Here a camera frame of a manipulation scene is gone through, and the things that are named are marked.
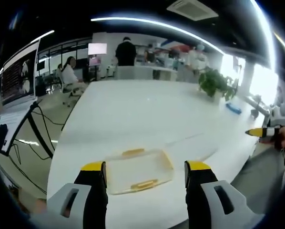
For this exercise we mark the blue flat object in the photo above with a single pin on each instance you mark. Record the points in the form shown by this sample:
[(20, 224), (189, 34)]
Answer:
[(233, 107)]

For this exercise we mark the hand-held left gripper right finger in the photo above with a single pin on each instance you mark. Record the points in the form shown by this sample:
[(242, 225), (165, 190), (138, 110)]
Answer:
[(204, 195)]

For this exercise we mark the black-legged display stand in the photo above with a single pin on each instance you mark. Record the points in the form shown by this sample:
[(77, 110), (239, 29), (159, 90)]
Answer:
[(25, 124)]

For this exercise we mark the ceiling air vent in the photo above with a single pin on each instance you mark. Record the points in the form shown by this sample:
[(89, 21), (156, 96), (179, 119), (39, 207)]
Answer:
[(192, 9)]

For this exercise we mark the black pouch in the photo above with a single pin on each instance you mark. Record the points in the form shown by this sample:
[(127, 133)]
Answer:
[(0, 137)]

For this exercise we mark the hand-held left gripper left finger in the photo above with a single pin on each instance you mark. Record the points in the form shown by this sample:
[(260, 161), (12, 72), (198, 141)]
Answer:
[(85, 198)]

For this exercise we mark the white office chair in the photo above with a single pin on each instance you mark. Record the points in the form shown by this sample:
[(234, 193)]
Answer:
[(69, 89)]

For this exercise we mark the green potted plant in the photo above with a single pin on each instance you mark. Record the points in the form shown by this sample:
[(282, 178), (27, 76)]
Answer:
[(215, 82)]

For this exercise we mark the clear plastic box yellow clasps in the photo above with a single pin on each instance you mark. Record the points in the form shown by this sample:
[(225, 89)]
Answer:
[(139, 170)]

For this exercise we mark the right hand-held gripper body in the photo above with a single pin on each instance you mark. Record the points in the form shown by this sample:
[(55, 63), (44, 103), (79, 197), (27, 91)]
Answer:
[(278, 121)]

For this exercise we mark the large display screen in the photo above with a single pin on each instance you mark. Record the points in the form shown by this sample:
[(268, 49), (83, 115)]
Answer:
[(18, 74)]

